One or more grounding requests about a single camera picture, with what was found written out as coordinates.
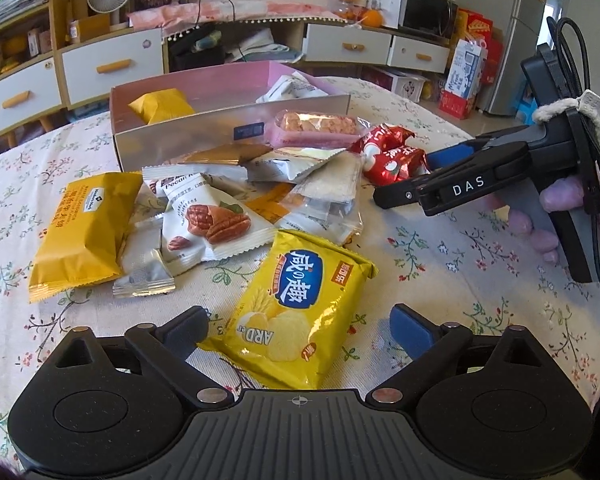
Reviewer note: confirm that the yellow chips bag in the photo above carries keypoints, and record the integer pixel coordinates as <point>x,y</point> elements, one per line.
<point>289,324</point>

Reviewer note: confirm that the pink silver cardboard box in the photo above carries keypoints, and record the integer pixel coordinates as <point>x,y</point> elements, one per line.
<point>225,101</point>

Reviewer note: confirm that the wooden white drawer cabinet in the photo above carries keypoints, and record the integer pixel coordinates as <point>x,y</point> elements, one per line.
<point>60,55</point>

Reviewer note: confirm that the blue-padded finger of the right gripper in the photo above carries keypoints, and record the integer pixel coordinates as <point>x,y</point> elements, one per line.
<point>449,156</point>

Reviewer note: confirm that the pink rice cracker pack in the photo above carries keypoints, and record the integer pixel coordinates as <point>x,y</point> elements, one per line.
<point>292,129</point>

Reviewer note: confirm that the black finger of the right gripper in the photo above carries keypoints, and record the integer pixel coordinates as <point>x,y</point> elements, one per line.
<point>398,193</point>

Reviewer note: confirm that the right hand purple glove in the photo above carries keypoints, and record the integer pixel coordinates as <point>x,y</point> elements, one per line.
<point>564,194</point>

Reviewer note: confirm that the blue white milk carton box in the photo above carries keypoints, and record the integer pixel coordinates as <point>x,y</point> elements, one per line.
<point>464,79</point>

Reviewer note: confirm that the silver refrigerator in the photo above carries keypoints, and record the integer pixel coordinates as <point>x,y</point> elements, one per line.
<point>520,21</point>

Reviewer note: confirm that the gold foil snack bar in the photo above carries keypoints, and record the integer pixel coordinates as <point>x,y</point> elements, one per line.
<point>229,154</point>

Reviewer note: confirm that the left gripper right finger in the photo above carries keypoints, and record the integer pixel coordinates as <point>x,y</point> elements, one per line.
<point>434,349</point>

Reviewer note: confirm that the yellow snack pack in box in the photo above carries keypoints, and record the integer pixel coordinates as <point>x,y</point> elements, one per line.
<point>161,106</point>

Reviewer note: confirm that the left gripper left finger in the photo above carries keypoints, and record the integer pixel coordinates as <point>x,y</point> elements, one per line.
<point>163,351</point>

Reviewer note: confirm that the red candy packet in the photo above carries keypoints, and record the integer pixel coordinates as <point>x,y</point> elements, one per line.
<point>395,165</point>
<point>382,138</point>

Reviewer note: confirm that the silver foil snack packet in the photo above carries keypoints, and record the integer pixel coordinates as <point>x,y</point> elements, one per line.
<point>144,272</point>

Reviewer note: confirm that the large yellow snack pack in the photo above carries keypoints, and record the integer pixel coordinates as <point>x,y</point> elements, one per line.
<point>82,243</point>

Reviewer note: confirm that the clear white pastry packet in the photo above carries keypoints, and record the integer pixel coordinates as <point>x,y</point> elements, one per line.
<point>336,181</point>

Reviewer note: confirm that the white pecan snack packet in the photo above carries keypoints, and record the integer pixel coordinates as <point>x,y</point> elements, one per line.
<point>204,224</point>

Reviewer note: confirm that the pink cloth on cabinet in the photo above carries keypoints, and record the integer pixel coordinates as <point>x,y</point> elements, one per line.
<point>175,17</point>

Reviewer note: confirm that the orange white snack packet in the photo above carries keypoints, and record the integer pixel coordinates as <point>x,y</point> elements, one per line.
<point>270,205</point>

